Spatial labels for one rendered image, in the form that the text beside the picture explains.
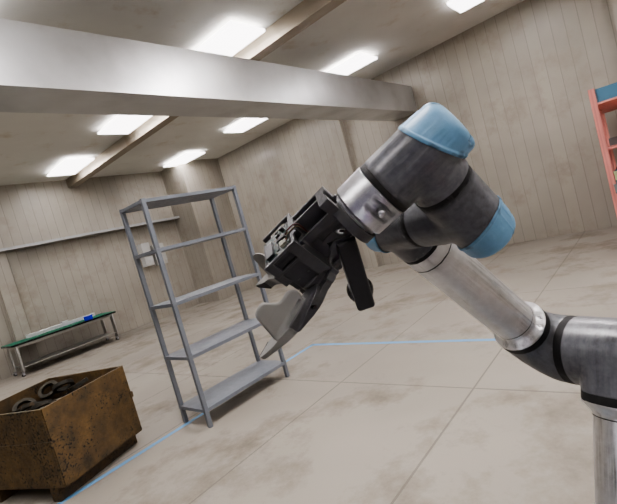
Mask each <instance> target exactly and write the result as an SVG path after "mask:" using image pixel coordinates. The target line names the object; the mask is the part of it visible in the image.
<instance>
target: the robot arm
mask: <svg viewBox="0 0 617 504"><path fill-rule="evenodd" d="M474 146H475V141H474V138H473V137H472V136H471V134H470V133H469V131H468V130H467V129H466V128H465V126H464V125H463V124H462V123H461V122H460V121H459V120H458V119H457V118H456V117H455V116H454V115H453V114H452V113H451V112H450V111H449V110H447V109H446V108H445V107H444V106H442V105H440V104H438V103H435V102H430V103H427V104H425V105H424V106H423V107H422V108H421V109H419V110H418V111H416V112H415V113H414V114H413V115H412V116H411V117H410V118H409V119H408V120H406V121H405V122H404V123H403V124H401V125H400V126H399V127H398V130H397V131H396V132H395V133H394V134H393V135H392V136H391V137H390V138H389V139H388V140H387V141H386V142H385V143H384V144H383V145H382V146H381V147H380V148H379V149H378V150H377V151H376V152H375V153H374V154H373V155H372V156H371V157H370V158H369V159H368V160H367V161H366V162H365V163H364V164H363V165H362V166H361V167H359V168H358V169H357V170H356V171H355V172H354V173H353V174H352V175H351V176H350V177H349V178H348V179H347V180H346V181H345V182H344V183H343V184H342V185H341V186H340V187H339V188H338V189H337V194H335V195H334V196H333V195H332V194H331V193H330V192H329V191H328V190H326V189H325V188H324V187H323V186H322V187H321V188H320V189H319V190H318V191H317V192H316V193H315V194H314V195H313V196H312V197H311V198H310V199H309V200H308V201H307V202H306V203H305V204H304V205H303V206H302V207H301V208H300V209H299V210H298V211H297V212H296V213H295V214H294V215H293V216H291V215H290V214H289V213H288V214H287V215H286V216H285V217H284V218H283V219H282V220H281V221H280V222H279V223H278V224H277V225H276V226H275V227H274V228H273V229H272V230H271V231H270V232H269V234H268V235H267V236H266V237H265V238H264V239H263V240H262V241H263V242H265V243H266V244H265V245H264V253H265V255H264V254H262V253H256V254H254V255H253V259H254V260H255V261H256V262H257V263H258V265H259V266H260V267H261V268H262V269H263V270H264V271H265V272H266V273H267V274H266V275H265V276H264V277H263V278H262V279H261V280H260V281H259V282H258V283H257V284H256V286H257V287H258V288H268V289H271V288H272V287H273V286H275V285H277V284H283V285H284V286H286V287H287V286H288V285H289V284H290V285H291V286H293V287H294V288H296V289H297V290H299V291H300V292H301V293H302V296H301V294H300V293H299V292H298V291H297V290H295V289H290V290H288V291H287V292H286V293H285V294H284V296H283V297H282V299H281V300H280V301H279V302H277V303H261V304H260V305H259V306H258V308H257V309H256V312H255V317H256V319H257V321H258V322H259V323H260V324H261V325H262V326H263V327H264V328H265V330H266V331H267V332H268V333H269V334H270V335H271V336H272V338H271V339H270V340H269V342H267V344H266V346H265V347H264V349H263V351H262V352H261V354H260V356H259V357H260V358H262V359H266V358H268V357H269V356H271V355H272V354H273V353H275V352H276V351H278V350H279V349H280V348H281V347H283V346H284V345H285V344H286V343H288V342H289V341H290V340H291V339H292V338H293V337H294V336H295V335H296V334H297V333H298V332H300V331H301V330H302V329H303V328H304V326H305V325H306V324H307V323H308V322H309V321H310V319H311V318H312V317H313V316H314V315H315V313H316V312H317V311H318V309H319V308H320V306H321V304H322V303H323V301H324V299H325V296H326V294H327V291H328V290H329V288H330V287H331V285H332V283H333V282H334V281H335V279H336V276H337V274H338V273H339V270H340V269H341V268H342V267H343V270H344V273H345V276H346V279H347V282H348V284H347V287H346V291H347V295H348V296H349V298H350V299H351V300H352V301H355V304H356V307H357V309H358V310H359V311H363V310H366V309H369V308H372V307H374V305H375V302H374V299H373V291H374V288H373V284H372V282H371V281H370V280H369V279H368V278H367V275H366V272H365V268H364V265H363V262H362V258H361V255H360V252H359V248H358V245H357V241H356V239H355V237H356V238H357V239H358V240H360V241H362V242H363V243H365V244H366V245H367V246H368V247H369V248H370V249H371V250H373V251H375V252H382V253H390V252H392V253H394V254H395V255H396V256H398V257H399V258H400V259H401V260H403V261H404V262H405V263H406V264H408V265H409V266H410V267H411V268H413V269H414V270H415V271H417V272H418V273H419V274H420V275H422V276H423V277H424V278H425V279H427V280H428V281H429V282H430V283H432V284H433V285H434V286H435V287H437V288H438V289H439V290H440V291H442V292H443V293H444V294H445V295H447V296H448V297H449V298H450V299H452V300H453V301H454V302H455V303H457V304H458V305H459V306H460V307H462V308H463V309H464V310H465V311H467V312H468V313H469V314H470V315H472V316H473V317H474V318H475V319H477V320H478V321H479V322H480V323H482V324H483V325H484V326H485V327H487V328H488V329H489V330H490V331H492V332H493V334H494V338H495V340H496V342H497V343H498V344H499V345H500V346H501V347H502V348H504V349H505V350H506V351H508V352H509V353H510V354H512V355H513V356H515V357H516V358H517V359H519V360H520V361H522V362H523V363H525V364H527V365H528V366H530V367H531V368H533V369H535V370H536V371H538V372H540V373H542V374H544V375H546V376H548V377H550V378H553V379H555V380H558V381H561V382H566V383H570V384H575V385H580V389H581V401H582V402H583V403H584V404H585V405H586V406H587V407H588V408H589V409H590V410H591V411H592V417H593V450H594V483H595V504H617V318H613V317H593V316H573V315H560V314H554V313H550V312H547V311H544V310H543V309H541V308H540V307H539V306H538V305H536V304H535V303H532V302H527V301H523V300H522V299H521V298H520V297H519V296H518V295H516V294H515V293H514V292H513V291H512V290H511V289H510V288H509V287H507V286H506V285H505V284H504V283H503V282H502V281H501V280H499V279H498V278H497V277H496V276H495V275H494V274H493V273H492V272H490V271H489V270H488V269H487V268H486V267H485V266H484V265H482V264H481V263H480V262H479V261H478V260H477V259H476V258H485V257H489V256H491V255H493V254H495V253H497V252H498V251H500V250H501V249H502V248H503V247H505V246H506V245H507V243H508V242H509V241H510V239H511V238H512V235H513V234H514V230H515V225H516V224H515V219H514V217H513V215H512V214H511V212H510V210H509V209H508V207H507V206H506V205H505V204H504V202H503V201H502V199H501V197H500V196H498V195H496V194H495V193H494V192H493V191H492V190H491V189H490V187H489V186H488V185H487V184H486V183H485V182H484V181H483V180H482V179H481V178H480V176H479V175H478V174H477V173H476V172H475V171H474V170H473V169H472V168H471V166H470V165H469V164H468V162H467V160H466V159H465V158H467V157H468V154H469V153H470V152H471V151H472V150H473V148H474ZM283 223H284V225H283V226H281V225H282V224H283ZM277 229H278V231H276V230H277ZM275 231H276V232H275ZM274 232H275V233H274ZM273 233H274V235H273V236H272V237H271V235H272V234H273ZM354 236H355V237H354Z"/></svg>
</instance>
